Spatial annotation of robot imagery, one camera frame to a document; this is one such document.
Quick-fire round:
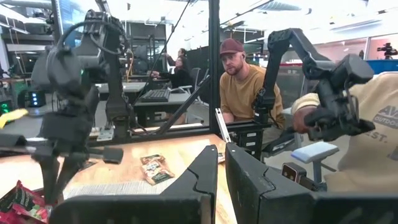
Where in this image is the person's hand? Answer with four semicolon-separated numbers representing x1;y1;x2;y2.
292;105;318;134

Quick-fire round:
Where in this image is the silver metal bracket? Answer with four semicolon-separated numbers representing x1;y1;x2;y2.
214;108;233;144

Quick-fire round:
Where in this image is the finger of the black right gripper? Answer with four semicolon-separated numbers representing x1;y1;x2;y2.
32;152;62;205
57;154;88;200

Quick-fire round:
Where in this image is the small silver camera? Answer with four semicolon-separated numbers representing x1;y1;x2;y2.
281;162;327;191

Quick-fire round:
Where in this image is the black keyboard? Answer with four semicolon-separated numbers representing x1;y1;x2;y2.
139;89;171;103

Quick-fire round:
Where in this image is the camera on tripod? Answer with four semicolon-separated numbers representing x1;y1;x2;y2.
376;42;398;60

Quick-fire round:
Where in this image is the grey padded chair armrest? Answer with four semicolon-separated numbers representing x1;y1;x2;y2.
290;141;340;184

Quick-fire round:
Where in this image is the grey woven placemat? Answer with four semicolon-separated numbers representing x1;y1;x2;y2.
63;179;187;200

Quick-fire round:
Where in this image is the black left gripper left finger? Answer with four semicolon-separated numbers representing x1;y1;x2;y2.
49;144;218;224

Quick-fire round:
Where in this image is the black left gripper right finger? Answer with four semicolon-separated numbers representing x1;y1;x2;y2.
225;142;398;224

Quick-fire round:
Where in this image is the person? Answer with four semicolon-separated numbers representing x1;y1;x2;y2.
292;73;398;192
150;55;193;90
219;38;287;150
164;48;188;68

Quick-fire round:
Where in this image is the red strawberry tea packet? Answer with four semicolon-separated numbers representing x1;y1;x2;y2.
0;203;52;224
0;180;47;215

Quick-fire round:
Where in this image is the black aluminium table frame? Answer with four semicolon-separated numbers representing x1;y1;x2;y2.
51;0;274;147

